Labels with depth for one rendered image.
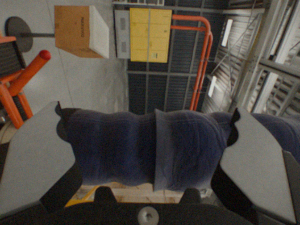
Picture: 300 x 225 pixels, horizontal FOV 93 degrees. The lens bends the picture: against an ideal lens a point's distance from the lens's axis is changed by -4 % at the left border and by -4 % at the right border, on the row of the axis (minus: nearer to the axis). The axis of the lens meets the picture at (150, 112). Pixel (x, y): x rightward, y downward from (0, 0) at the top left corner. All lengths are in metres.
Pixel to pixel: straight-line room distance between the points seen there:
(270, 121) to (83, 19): 1.72
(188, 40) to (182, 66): 1.76
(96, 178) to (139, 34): 7.30
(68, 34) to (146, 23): 5.90
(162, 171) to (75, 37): 1.64
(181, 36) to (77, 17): 9.51
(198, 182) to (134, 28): 7.34
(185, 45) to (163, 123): 10.79
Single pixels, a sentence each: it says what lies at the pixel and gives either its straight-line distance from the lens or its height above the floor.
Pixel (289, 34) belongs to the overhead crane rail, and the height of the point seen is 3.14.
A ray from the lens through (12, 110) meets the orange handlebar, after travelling 0.48.
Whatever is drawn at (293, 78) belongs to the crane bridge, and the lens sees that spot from 1.94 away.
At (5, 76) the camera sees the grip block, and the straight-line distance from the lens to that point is 0.46.
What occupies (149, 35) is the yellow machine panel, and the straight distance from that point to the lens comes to 7.56.
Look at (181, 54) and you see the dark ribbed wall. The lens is 11.17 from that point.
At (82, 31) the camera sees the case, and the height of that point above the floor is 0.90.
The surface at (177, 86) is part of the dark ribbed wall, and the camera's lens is 11.93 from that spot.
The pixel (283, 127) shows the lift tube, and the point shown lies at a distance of 0.51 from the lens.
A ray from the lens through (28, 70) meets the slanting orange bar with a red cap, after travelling 0.42.
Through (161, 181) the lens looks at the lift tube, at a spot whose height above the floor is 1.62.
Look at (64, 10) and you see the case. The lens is 1.95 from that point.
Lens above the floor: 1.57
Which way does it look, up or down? 1 degrees up
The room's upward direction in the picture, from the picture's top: 92 degrees clockwise
